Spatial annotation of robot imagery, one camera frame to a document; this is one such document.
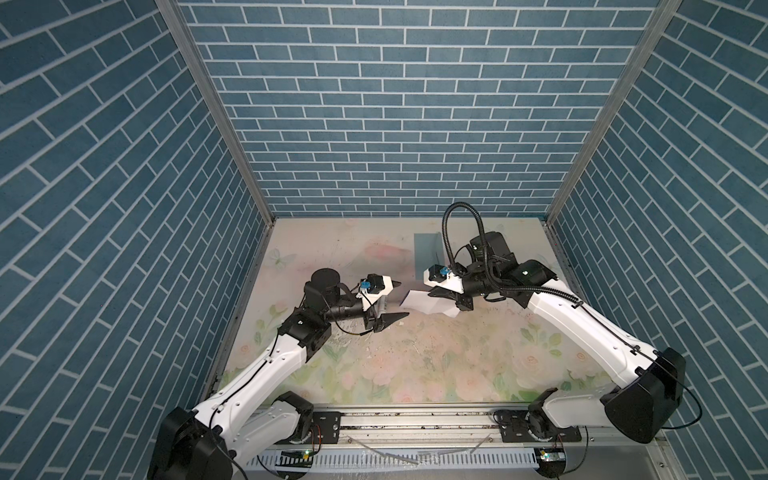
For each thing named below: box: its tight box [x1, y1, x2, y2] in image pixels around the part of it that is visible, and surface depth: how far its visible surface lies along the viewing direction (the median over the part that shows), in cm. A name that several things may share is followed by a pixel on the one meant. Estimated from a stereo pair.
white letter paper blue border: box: [399, 290, 461, 318], surface depth 76 cm
